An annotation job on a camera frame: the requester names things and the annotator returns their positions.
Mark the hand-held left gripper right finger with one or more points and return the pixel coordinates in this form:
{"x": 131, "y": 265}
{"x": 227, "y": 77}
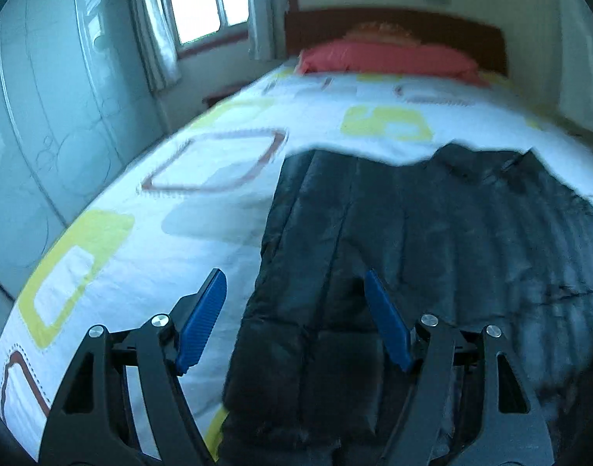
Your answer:
{"x": 388, "y": 320}

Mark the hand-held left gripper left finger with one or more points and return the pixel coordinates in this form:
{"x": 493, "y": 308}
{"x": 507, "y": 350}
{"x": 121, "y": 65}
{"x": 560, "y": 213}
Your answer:
{"x": 201, "y": 320}

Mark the black puffer jacket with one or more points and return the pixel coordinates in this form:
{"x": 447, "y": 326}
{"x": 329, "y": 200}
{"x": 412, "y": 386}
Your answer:
{"x": 374, "y": 213}

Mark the bed with patterned white sheet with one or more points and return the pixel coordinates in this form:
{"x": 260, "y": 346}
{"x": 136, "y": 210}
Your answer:
{"x": 325, "y": 116}

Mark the pale glass-door wardrobe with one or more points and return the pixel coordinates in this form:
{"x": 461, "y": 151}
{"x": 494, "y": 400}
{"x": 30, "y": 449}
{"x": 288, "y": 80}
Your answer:
{"x": 48, "y": 121}

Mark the red pillow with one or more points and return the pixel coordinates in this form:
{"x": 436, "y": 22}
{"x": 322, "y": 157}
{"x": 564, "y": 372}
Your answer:
{"x": 388, "y": 58}

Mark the orange fuzzy cushion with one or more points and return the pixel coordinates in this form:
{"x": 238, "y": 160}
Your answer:
{"x": 381, "y": 31}

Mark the white curtain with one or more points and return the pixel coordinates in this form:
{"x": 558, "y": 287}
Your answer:
{"x": 153, "y": 24}
{"x": 265, "y": 9}

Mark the brown wooden headboard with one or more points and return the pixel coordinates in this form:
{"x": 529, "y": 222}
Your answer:
{"x": 461, "y": 26}

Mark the window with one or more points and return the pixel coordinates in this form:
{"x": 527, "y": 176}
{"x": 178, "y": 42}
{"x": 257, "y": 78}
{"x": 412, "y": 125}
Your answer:
{"x": 204, "y": 0}

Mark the white door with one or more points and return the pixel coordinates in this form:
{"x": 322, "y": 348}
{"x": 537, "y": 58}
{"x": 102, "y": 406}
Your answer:
{"x": 580, "y": 58}

